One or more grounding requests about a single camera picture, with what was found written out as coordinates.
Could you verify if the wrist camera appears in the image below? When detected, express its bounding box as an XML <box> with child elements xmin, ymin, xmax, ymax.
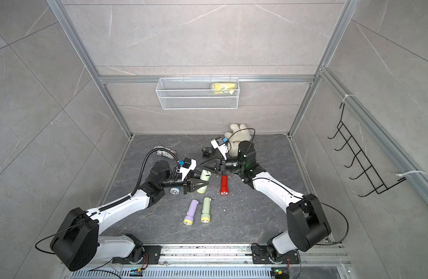
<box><xmin>179</xmin><ymin>158</ymin><xmax>196</xmax><ymax>180</ymax></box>
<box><xmin>210</xmin><ymin>137</ymin><xmax>229</xmax><ymax>160</ymax></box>

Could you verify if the yellow packet in basket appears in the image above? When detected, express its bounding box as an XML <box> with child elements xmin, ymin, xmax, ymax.
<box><xmin>210</xmin><ymin>82</ymin><xmax>237</xmax><ymax>95</ymax></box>

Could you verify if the black wall hook rack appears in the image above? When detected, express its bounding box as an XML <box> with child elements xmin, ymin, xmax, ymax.
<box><xmin>328</xmin><ymin>103</ymin><xmax>407</xmax><ymax>198</ymax></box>

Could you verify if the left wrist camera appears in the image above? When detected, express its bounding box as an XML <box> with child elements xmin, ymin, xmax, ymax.
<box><xmin>179</xmin><ymin>158</ymin><xmax>196</xmax><ymax>180</ymax></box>

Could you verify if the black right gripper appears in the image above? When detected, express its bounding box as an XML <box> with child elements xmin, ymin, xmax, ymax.
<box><xmin>202</xmin><ymin>155</ymin><xmax>246</xmax><ymax>179</ymax></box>

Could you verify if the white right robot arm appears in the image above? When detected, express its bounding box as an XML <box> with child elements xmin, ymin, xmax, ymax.
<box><xmin>202</xmin><ymin>138</ymin><xmax>331</xmax><ymax>263</ymax></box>

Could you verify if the white plush toy dog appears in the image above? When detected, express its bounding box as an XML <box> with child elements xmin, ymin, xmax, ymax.
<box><xmin>224</xmin><ymin>123</ymin><xmax>252</xmax><ymax>158</ymax></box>

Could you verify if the blue flashlight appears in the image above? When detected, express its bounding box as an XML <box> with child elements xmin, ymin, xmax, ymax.
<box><xmin>170</xmin><ymin>187</ymin><xmax>180</xmax><ymax>195</ymax></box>

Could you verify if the metal base rail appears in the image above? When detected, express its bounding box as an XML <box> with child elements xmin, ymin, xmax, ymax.
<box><xmin>55</xmin><ymin>244</ymin><xmax>356</xmax><ymax>279</ymax></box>

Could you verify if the green flashlight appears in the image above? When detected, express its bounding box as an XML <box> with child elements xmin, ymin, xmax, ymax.
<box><xmin>201</xmin><ymin>197</ymin><xmax>212</xmax><ymax>223</ymax></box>
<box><xmin>196</xmin><ymin>170</ymin><xmax>212</xmax><ymax>194</ymax></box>

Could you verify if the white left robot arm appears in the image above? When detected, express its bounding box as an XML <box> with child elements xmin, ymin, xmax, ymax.
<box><xmin>50</xmin><ymin>158</ymin><xmax>210</xmax><ymax>272</ymax></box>

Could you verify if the lower purple flashlight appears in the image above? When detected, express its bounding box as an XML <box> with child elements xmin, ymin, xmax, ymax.
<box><xmin>183</xmin><ymin>199</ymin><xmax>199</xmax><ymax>226</ymax></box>

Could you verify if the red flashlight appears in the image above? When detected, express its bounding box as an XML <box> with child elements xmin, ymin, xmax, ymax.
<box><xmin>220</xmin><ymin>175</ymin><xmax>229</xmax><ymax>196</ymax></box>

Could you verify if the white wire mesh basket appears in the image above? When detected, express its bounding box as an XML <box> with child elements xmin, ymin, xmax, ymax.
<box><xmin>156</xmin><ymin>77</ymin><xmax>240</xmax><ymax>110</ymax></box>

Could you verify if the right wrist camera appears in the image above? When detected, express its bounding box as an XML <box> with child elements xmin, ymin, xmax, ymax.
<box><xmin>210</xmin><ymin>137</ymin><xmax>229</xmax><ymax>160</ymax></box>

